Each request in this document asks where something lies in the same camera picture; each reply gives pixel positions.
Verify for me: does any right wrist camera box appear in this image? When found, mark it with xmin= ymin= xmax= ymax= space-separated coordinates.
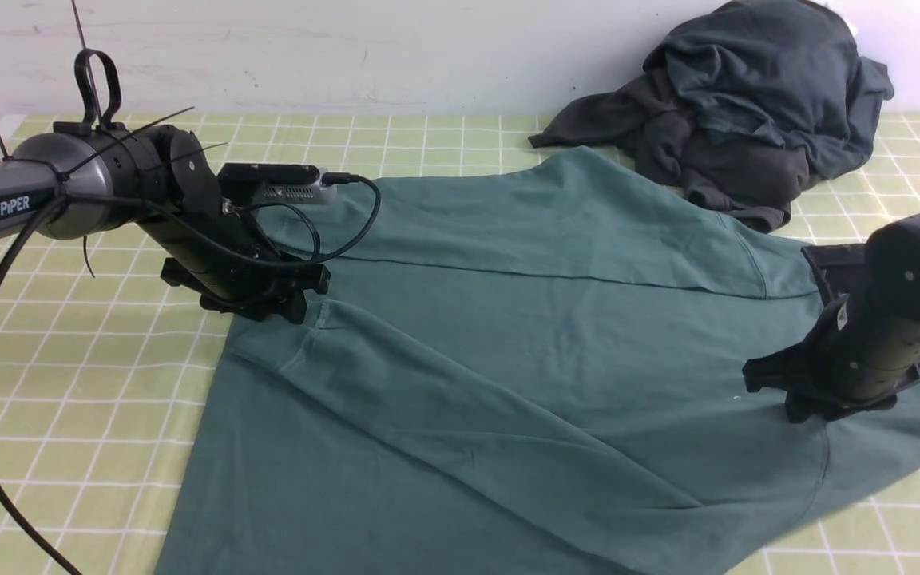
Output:
xmin=802 ymin=243 xmax=868 ymax=306

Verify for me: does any dark teal crumpled garment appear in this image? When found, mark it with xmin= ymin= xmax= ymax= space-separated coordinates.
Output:
xmin=643 ymin=1 xmax=894 ymax=179

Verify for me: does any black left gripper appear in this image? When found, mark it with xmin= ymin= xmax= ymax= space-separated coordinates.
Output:
xmin=139 ymin=204 xmax=330 ymax=325

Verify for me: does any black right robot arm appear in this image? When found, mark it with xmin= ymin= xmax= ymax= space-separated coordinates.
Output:
xmin=742 ymin=212 xmax=920 ymax=423

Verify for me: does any green long sleeve shirt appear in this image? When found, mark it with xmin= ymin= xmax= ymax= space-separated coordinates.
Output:
xmin=156 ymin=147 xmax=920 ymax=574

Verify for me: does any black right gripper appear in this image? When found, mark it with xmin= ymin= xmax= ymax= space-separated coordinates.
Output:
xmin=744 ymin=295 xmax=920 ymax=423

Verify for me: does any dark brown crumpled garment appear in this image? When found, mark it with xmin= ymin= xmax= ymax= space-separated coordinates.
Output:
xmin=529 ymin=69 xmax=822 ymax=233

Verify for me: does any green checkered tablecloth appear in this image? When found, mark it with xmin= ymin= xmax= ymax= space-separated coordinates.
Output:
xmin=0 ymin=113 xmax=920 ymax=574

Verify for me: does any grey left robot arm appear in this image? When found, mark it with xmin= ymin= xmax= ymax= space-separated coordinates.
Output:
xmin=0 ymin=126 xmax=330 ymax=323

